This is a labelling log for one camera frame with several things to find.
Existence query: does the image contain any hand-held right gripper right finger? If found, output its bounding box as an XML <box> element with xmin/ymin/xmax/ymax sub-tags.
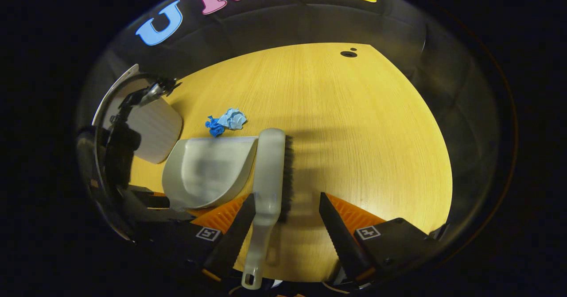
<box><xmin>319</xmin><ymin>192</ymin><xmax>448</xmax><ymax>284</ymax></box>

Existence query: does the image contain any dark blue paper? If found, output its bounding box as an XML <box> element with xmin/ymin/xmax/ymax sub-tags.
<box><xmin>205</xmin><ymin>116</ymin><xmax>225</xmax><ymax>137</ymax></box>

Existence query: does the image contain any wooden desktop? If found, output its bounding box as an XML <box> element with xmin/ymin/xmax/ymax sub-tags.
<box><xmin>128</xmin><ymin>43</ymin><xmax>453</xmax><ymax>283</ymax></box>

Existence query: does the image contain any light blue paper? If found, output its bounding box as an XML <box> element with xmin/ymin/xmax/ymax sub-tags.
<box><xmin>217</xmin><ymin>108</ymin><xmax>247</xmax><ymax>131</ymax></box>

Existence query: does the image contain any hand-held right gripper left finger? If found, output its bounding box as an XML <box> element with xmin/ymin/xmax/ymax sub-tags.
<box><xmin>133</xmin><ymin>193</ymin><xmax>256</xmax><ymax>280</ymax></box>

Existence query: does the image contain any small white broom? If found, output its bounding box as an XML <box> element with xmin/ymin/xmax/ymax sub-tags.
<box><xmin>241</xmin><ymin>128</ymin><xmax>295</xmax><ymax>290</ymax></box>

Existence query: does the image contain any white dustpan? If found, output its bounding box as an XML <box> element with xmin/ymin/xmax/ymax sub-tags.
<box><xmin>162</xmin><ymin>136</ymin><xmax>259</xmax><ymax>211</ymax></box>

